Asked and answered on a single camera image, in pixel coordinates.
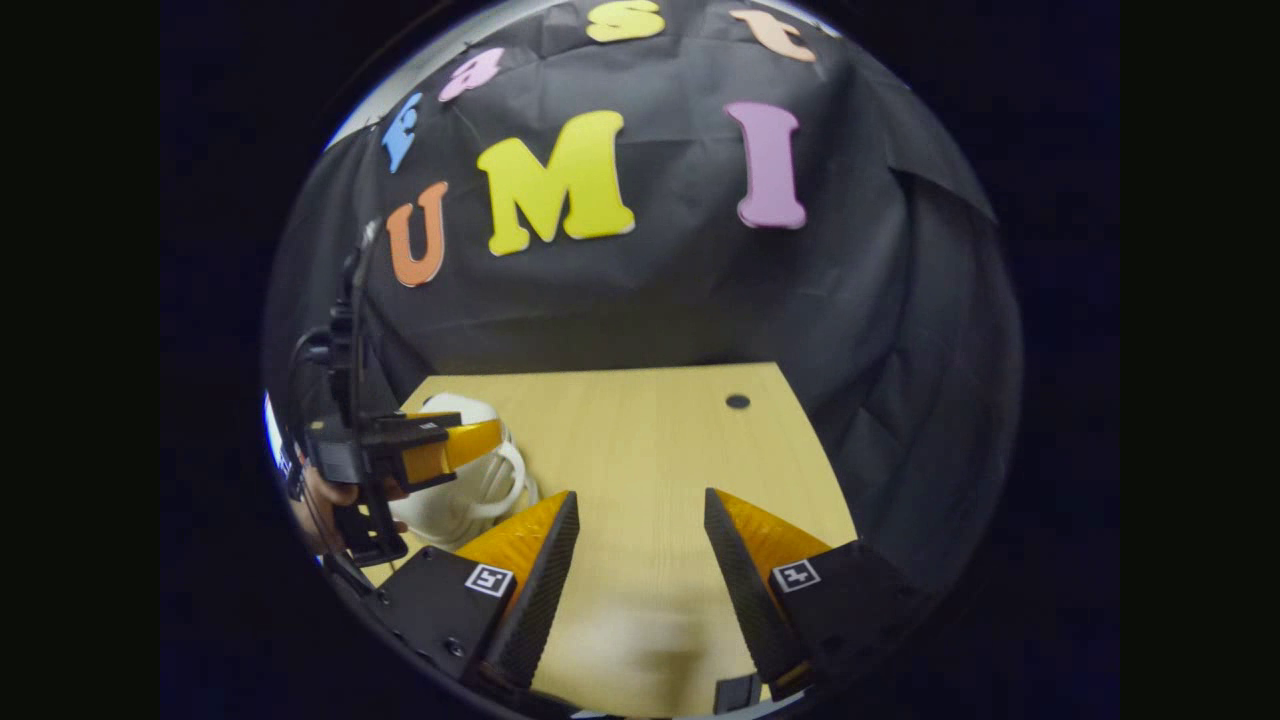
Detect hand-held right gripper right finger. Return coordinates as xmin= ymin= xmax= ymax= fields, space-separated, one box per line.
xmin=703 ymin=487 xmax=941 ymax=701

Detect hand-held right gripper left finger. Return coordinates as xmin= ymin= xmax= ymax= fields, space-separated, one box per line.
xmin=370 ymin=490 xmax=581 ymax=693

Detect black backdrop cloth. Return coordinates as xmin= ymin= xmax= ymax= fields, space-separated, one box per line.
xmin=262 ymin=0 xmax=1023 ymax=621

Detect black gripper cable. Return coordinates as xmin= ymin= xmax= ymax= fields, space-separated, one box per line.
xmin=286 ymin=326 xmax=337 ymax=501

